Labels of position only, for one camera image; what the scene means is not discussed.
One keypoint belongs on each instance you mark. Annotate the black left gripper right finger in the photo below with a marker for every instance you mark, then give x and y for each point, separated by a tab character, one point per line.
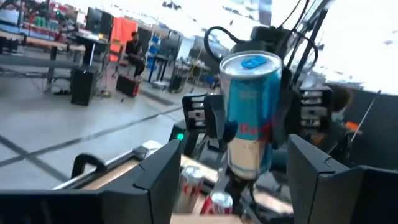
342	199

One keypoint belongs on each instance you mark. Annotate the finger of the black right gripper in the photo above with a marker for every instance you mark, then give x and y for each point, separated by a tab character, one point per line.
216	118
284	118

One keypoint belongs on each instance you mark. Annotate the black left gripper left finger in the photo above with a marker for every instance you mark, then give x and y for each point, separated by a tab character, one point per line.
93	208

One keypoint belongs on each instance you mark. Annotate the blue Red Bull can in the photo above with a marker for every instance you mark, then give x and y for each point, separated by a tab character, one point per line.
252	102

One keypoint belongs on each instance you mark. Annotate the red Coca-Cola can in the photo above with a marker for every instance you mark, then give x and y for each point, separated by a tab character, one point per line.
217	205

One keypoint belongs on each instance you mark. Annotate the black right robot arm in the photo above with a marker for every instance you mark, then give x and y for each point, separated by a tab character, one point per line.
270	34

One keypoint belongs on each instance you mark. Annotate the small orange object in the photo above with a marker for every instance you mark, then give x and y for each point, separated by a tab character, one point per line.
353	126

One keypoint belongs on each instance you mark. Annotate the black equipment case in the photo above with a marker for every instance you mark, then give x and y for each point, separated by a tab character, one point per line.
127	85

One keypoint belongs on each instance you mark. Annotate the silver Diet Coke can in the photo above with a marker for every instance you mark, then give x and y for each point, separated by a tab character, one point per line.
190	186

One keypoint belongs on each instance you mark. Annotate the black backdrop panel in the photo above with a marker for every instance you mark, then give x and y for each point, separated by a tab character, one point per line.
379	130

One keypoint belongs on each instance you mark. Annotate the orange fabric panel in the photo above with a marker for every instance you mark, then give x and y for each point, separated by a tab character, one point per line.
122	34

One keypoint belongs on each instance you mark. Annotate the black cabinet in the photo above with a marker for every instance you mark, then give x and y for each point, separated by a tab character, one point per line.
83	85

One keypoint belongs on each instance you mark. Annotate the black standing desk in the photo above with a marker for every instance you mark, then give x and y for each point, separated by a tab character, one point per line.
90	37

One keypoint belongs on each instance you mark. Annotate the wooden workbench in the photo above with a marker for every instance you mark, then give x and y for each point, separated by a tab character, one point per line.
37	42

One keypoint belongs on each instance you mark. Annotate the black metal rig frame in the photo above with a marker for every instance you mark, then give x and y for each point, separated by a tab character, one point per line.
308	46

